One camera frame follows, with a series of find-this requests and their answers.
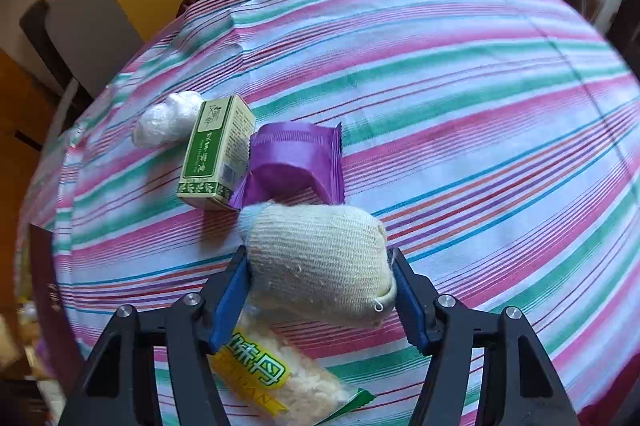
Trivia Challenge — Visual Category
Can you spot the clear yellow label snack packet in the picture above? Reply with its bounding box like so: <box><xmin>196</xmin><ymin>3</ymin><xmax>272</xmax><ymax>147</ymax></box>
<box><xmin>207</xmin><ymin>301</ymin><xmax>376</xmax><ymax>426</ymax></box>

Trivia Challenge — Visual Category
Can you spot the striped tablecloth round table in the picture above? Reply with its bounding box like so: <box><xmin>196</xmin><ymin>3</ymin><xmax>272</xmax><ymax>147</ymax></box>
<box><xmin>20</xmin><ymin>0</ymin><xmax>640</xmax><ymax>426</ymax></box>

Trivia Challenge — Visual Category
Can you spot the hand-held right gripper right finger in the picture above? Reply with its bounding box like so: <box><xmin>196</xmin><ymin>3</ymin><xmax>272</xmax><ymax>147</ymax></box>
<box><xmin>390</xmin><ymin>247</ymin><xmax>581</xmax><ymax>426</ymax></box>

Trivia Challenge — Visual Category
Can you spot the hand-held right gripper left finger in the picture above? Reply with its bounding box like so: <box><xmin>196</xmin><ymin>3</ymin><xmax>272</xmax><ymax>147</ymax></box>
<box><xmin>60</xmin><ymin>246</ymin><xmax>251</xmax><ymax>426</ymax></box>

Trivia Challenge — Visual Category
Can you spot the white plastic ball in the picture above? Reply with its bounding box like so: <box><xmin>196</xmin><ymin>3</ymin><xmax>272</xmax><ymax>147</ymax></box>
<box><xmin>132</xmin><ymin>90</ymin><xmax>205</xmax><ymax>150</ymax></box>

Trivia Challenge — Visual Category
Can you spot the small green box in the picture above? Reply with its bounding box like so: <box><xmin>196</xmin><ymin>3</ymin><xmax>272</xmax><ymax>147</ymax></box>
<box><xmin>176</xmin><ymin>95</ymin><xmax>257</xmax><ymax>211</ymax></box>

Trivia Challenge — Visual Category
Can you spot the purple snack packet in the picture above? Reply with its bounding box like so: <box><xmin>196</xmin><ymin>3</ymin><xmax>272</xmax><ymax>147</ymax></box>
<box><xmin>230</xmin><ymin>122</ymin><xmax>346</xmax><ymax>209</ymax></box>

